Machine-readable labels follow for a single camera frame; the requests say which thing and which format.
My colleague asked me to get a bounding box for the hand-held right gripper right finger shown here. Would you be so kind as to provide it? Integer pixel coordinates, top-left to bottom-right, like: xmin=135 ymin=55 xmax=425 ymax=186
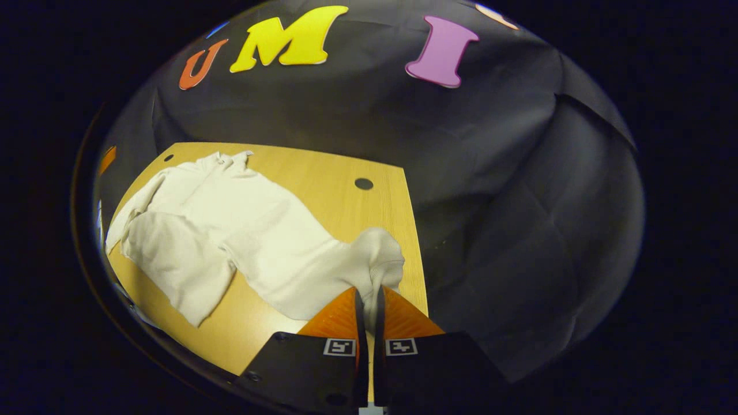
xmin=374 ymin=285 xmax=511 ymax=415

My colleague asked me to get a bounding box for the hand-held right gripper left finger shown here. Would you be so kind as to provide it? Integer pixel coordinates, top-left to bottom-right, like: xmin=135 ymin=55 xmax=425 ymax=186
xmin=234 ymin=286 xmax=370 ymax=415

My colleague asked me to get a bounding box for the cream sweatshirt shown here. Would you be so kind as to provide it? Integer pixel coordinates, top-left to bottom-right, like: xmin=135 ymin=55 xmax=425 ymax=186
xmin=106 ymin=151 xmax=406 ymax=328

